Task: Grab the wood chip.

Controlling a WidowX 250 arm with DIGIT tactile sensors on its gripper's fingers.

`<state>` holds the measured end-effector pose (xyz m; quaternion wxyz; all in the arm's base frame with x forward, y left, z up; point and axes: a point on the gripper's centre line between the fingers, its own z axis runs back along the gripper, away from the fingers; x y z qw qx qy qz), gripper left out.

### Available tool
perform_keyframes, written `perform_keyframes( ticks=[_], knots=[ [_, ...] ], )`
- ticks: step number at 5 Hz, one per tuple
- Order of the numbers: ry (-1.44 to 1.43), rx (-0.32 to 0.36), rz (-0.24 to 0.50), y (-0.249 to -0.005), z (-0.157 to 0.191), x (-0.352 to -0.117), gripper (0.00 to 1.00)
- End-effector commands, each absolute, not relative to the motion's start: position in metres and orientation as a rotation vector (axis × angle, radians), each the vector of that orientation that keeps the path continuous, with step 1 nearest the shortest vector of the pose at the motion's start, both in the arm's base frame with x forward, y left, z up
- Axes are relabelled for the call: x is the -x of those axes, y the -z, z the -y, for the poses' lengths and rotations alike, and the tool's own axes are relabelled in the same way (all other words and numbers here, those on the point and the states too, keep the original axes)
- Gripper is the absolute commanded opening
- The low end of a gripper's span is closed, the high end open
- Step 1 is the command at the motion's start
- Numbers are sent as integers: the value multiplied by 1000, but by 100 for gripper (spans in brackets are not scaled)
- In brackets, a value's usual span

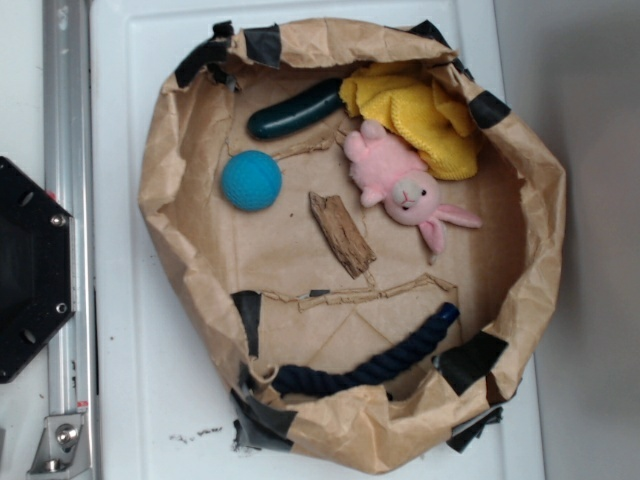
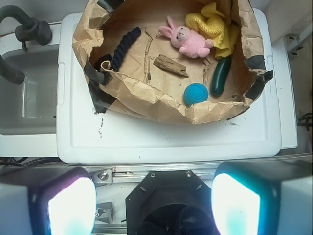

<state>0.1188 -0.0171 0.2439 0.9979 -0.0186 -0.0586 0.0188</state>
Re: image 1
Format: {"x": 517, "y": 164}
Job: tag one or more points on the yellow towel cloth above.
{"x": 411, "y": 104}

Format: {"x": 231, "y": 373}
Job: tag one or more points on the aluminium rail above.
{"x": 73, "y": 382}

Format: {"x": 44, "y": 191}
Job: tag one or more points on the blue rubber ball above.
{"x": 251, "y": 181}

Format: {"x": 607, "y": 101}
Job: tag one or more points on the brown wood chip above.
{"x": 341, "y": 233}

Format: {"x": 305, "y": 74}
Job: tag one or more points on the white tray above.
{"x": 164, "y": 411}

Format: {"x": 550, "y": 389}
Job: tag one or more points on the pink plush bunny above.
{"x": 389, "y": 172}

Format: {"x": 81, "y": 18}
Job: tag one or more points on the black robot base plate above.
{"x": 36, "y": 274}

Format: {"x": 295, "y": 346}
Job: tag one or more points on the dark green plastic cucumber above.
{"x": 297, "y": 113}

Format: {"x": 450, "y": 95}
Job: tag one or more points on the metal corner bracket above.
{"x": 63, "y": 449}

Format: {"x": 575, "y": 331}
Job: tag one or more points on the brown paper bag bin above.
{"x": 369, "y": 372}

